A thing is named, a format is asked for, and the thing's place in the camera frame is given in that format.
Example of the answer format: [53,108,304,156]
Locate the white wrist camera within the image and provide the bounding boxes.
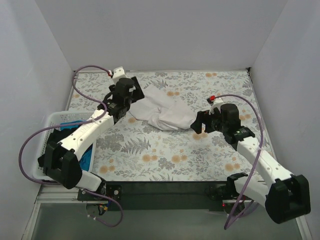
[207,95,224,115]
[110,66,127,84]

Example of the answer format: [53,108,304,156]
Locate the white plastic laundry basket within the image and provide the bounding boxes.
[32,110,93,181]

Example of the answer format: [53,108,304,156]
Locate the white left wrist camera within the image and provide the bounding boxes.
[110,66,127,84]

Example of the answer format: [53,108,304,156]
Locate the white t shirt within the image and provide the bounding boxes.
[129,85,197,131]

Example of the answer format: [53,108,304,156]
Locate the aluminium front rail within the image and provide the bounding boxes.
[36,185,81,204]

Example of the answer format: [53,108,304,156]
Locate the black t shirt in basket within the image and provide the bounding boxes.
[47,125,79,143]

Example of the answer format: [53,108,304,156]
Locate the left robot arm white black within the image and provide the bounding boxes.
[38,76,145,192]

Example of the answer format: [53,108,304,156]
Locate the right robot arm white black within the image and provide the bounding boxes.
[190,103,311,224]

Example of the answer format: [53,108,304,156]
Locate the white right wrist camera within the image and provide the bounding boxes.
[207,95,224,115]

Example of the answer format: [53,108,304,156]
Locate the blue t shirt in basket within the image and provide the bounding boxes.
[60,120,93,172]

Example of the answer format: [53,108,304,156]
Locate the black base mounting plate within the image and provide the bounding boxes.
[77,181,253,212]

